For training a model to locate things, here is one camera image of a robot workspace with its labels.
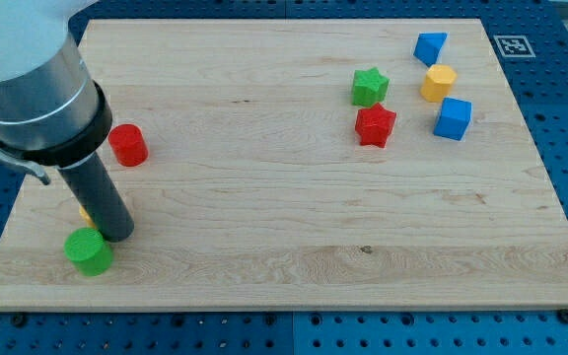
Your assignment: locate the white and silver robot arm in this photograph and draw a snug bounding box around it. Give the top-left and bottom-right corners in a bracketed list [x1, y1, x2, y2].
[0, 0, 111, 184]

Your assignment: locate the blue cube block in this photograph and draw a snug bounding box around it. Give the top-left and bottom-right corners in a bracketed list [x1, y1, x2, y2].
[433, 97, 472, 141]

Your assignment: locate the light wooden board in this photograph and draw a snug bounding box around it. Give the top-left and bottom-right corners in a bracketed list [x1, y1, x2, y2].
[0, 19, 568, 313]

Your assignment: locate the red star block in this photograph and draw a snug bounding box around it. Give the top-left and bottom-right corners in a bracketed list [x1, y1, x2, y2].
[355, 103, 397, 148]

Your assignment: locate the green star block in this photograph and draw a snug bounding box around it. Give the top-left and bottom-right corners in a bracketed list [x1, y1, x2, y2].
[352, 67, 390, 107]

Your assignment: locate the red cylinder block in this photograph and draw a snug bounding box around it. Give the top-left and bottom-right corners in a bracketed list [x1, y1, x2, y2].
[108, 123, 149, 167]

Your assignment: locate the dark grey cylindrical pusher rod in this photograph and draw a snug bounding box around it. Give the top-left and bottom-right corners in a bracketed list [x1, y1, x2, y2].
[57, 153, 134, 243]

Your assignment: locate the yellow hexagon block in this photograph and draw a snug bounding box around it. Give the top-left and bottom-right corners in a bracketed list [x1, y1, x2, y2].
[420, 64, 458, 103]

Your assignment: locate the blue triangular prism block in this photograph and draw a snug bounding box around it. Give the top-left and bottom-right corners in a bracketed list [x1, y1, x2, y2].
[413, 33, 448, 67]

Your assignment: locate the small yellow block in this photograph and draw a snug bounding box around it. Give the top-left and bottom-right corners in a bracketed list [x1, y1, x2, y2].
[79, 205, 97, 229]

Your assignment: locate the green cylinder block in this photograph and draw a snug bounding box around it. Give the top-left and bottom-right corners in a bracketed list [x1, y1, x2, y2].
[63, 227, 113, 276]

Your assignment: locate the white fiducial marker tag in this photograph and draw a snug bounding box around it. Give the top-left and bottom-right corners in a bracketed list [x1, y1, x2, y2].
[493, 35, 535, 58]

